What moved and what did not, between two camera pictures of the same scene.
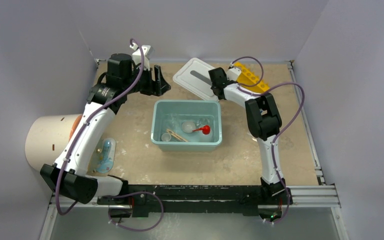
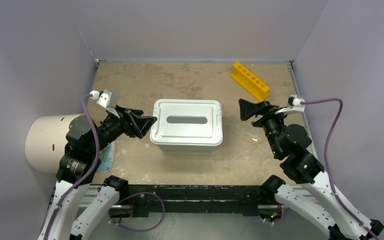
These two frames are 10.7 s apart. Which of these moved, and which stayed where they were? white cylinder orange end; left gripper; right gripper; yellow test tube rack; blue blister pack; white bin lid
Moved: white bin lid; left gripper; right gripper
Stayed: yellow test tube rack; blue blister pack; white cylinder orange end
